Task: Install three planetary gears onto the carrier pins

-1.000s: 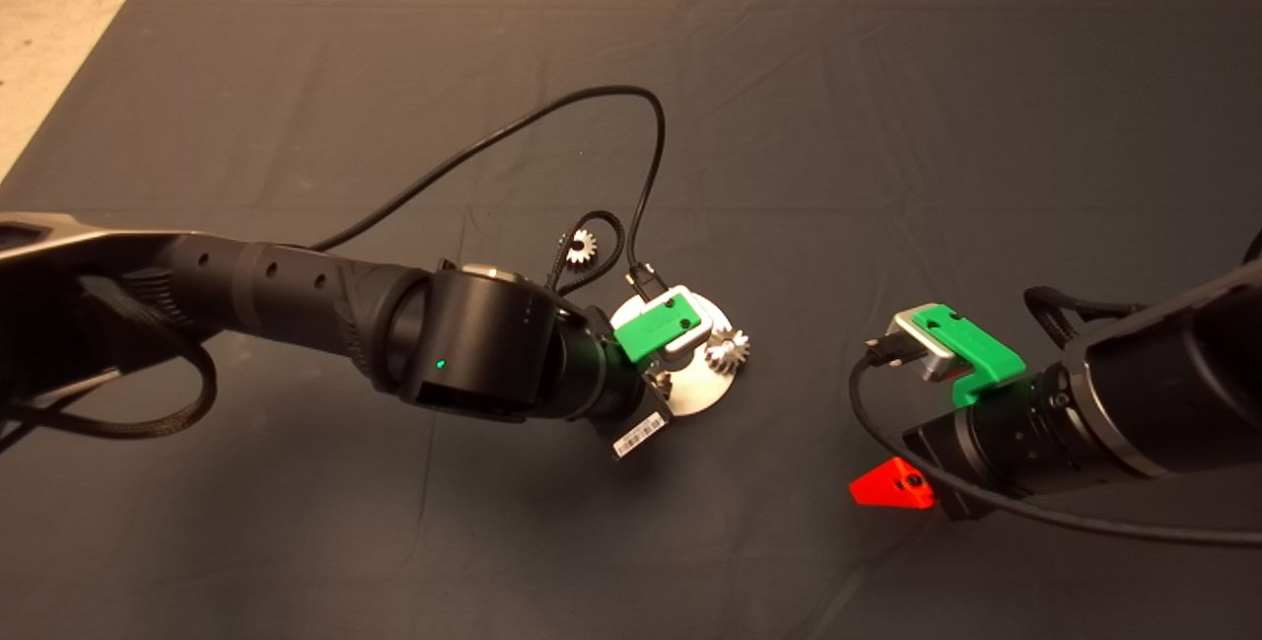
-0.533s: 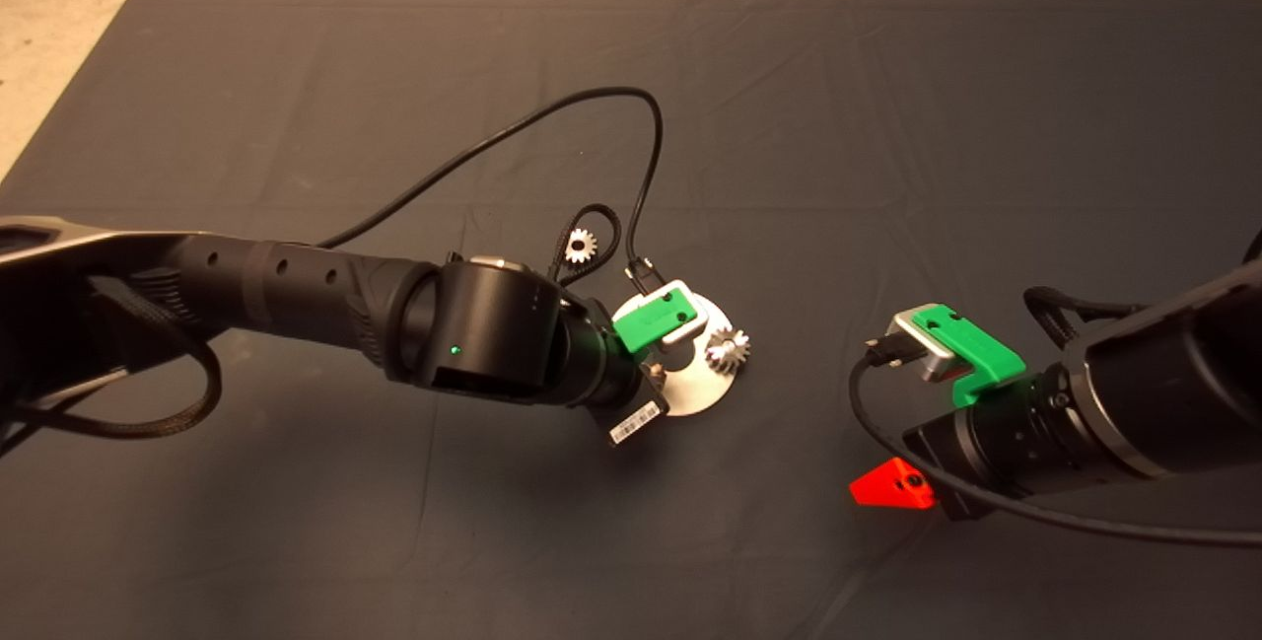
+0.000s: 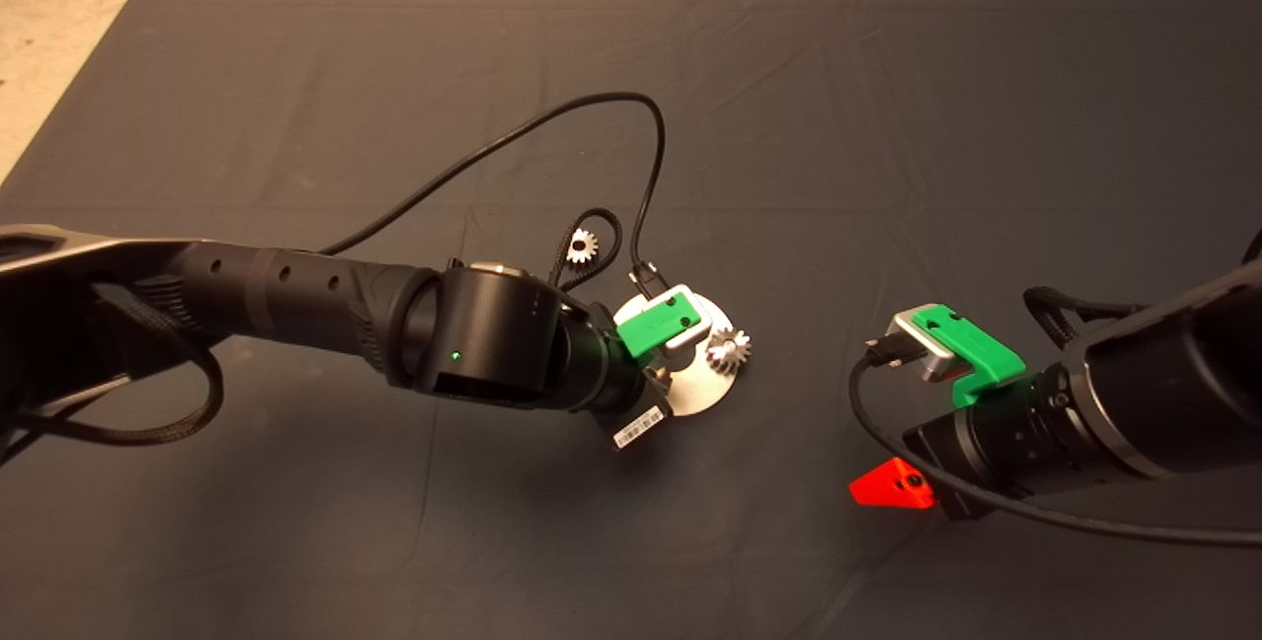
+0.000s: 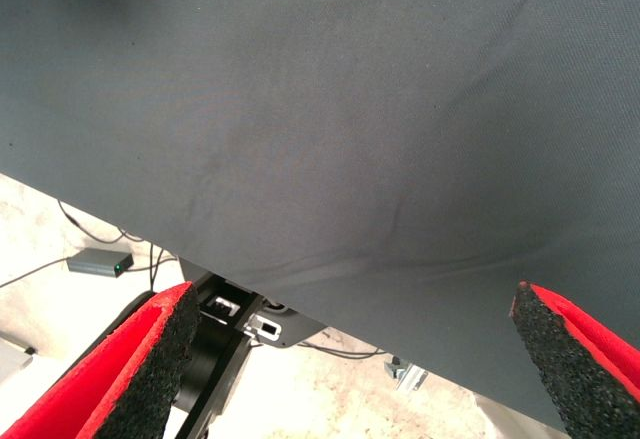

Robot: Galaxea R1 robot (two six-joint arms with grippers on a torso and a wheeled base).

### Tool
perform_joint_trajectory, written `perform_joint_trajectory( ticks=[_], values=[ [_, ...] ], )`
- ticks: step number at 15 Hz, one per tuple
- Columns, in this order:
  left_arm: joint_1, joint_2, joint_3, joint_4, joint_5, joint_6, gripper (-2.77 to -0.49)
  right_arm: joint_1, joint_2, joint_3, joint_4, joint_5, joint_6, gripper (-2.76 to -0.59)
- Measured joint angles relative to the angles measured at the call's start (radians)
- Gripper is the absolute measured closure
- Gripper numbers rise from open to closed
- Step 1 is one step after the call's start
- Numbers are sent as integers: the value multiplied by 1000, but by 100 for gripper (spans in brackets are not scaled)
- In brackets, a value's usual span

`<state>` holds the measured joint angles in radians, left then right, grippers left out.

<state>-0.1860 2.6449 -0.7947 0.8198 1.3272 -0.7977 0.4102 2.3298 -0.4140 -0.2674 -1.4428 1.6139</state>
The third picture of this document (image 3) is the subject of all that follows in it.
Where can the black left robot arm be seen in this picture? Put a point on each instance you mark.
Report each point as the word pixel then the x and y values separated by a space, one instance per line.
pixel 493 334

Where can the silver right camera box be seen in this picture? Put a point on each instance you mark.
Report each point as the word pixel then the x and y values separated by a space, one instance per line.
pixel 922 354

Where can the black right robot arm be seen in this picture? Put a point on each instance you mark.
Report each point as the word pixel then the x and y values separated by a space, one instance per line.
pixel 1183 393

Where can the silver camera box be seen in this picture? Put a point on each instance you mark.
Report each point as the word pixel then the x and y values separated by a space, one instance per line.
pixel 922 354
pixel 698 339

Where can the round metal carrier plate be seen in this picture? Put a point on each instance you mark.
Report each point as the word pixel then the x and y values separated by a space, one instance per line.
pixel 695 389

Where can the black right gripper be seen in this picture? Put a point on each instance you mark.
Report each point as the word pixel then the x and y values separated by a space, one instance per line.
pixel 1006 443

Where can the silver left camera box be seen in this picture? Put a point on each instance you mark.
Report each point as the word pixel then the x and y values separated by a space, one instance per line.
pixel 698 339

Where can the dark grey table cloth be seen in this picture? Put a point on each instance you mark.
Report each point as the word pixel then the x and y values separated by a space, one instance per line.
pixel 690 48

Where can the green left camera mount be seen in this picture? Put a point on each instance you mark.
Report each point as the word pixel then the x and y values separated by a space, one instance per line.
pixel 656 324

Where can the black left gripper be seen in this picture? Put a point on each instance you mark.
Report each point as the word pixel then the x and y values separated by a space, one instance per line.
pixel 621 393

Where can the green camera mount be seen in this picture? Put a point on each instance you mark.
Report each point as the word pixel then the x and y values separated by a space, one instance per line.
pixel 976 349
pixel 656 324

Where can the green right camera mount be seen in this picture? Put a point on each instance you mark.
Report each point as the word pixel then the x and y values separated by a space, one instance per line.
pixel 976 349

